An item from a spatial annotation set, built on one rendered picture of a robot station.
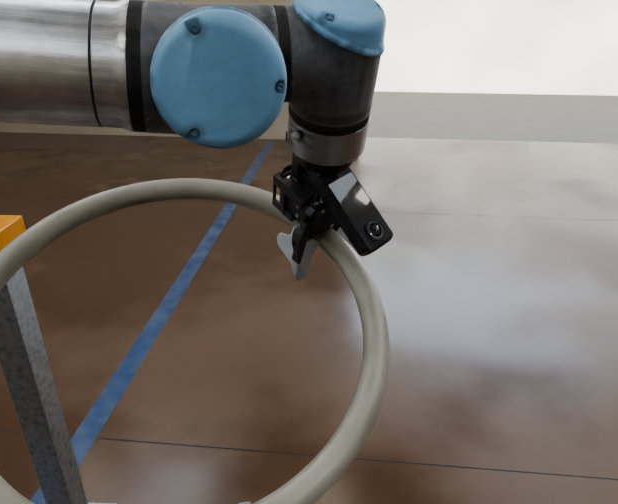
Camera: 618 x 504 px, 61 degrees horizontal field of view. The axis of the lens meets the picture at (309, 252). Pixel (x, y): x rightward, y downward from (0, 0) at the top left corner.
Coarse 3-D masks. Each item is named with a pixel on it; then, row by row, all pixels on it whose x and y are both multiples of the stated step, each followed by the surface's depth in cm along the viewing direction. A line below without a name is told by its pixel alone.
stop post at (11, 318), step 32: (0, 224) 122; (0, 320) 130; (32, 320) 136; (0, 352) 134; (32, 352) 137; (32, 384) 139; (32, 416) 144; (32, 448) 149; (64, 448) 154; (64, 480) 155
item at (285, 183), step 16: (304, 160) 60; (288, 176) 68; (304, 176) 66; (288, 192) 66; (304, 192) 66; (288, 208) 69; (304, 208) 66; (320, 208) 65; (320, 224) 66; (336, 224) 69
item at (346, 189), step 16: (320, 176) 62; (336, 176) 63; (352, 176) 64; (320, 192) 63; (336, 192) 62; (352, 192) 63; (336, 208) 62; (352, 208) 62; (368, 208) 63; (352, 224) 62; (368, 224) 62; (384, 224) 64; (352, 240) 63; (368, 240) 62; (384, 240) 63
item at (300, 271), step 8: (280, 240) 73; (288, 240) 72; (312, 240) 69; (280, 248) 74; (288, 248) 72; (312, 248) 70; (288, 256) 73; (304, 256) 70; (296, 264) 71; (304, 264) 71; (296, 272) 72; (304, 272) 73
